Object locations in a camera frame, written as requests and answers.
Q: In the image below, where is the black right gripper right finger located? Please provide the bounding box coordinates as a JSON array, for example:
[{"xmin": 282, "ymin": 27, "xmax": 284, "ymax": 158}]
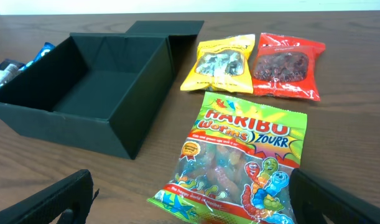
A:
[{"xmin": 289, "ymin": 168, "xmax": 380, "ymax": 224}]

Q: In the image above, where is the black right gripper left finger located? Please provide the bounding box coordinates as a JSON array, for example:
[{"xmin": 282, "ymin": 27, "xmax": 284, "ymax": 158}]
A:
[{"xmin": 0, "ymin": 169, "xmax": 93, "ymax": 224}]

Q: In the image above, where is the Haribo worms gummy bag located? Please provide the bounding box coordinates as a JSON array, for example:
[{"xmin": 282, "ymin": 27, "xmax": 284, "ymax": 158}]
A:
[{"xmin": 149, "ymin": 92, "xmax": 307, "ymax": 224}]

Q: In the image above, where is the red Hacks candy bag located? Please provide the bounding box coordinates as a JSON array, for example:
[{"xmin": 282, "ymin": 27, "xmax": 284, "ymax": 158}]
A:
[{"xmin": 251, "ymin": 33, "xmax": 326, "ymax": 101}]

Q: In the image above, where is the dark purple chocolate bar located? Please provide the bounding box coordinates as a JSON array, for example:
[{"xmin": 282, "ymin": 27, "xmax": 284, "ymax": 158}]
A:
[{"xmin": 0, "ymin": 59, "xmax": 25, "ymax": 87}]

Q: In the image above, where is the blue Oreo cookie pack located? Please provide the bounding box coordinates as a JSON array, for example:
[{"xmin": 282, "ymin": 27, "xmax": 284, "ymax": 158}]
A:
[{"xmin": 19, "ymin": 42, "xmax": 55, "ymax": 72}]

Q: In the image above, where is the yellow seed snack bag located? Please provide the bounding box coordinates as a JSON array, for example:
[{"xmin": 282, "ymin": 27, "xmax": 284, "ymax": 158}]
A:
[{"xmin": 180, "ymin": 34, "xmax": 256, "ymax": 93}]

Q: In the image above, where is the dark green open box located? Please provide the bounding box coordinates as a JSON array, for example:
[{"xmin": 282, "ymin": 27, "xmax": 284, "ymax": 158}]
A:
[{"xmin": 0, "ymin": 21, "xmax": 203, "ymax": 159}]

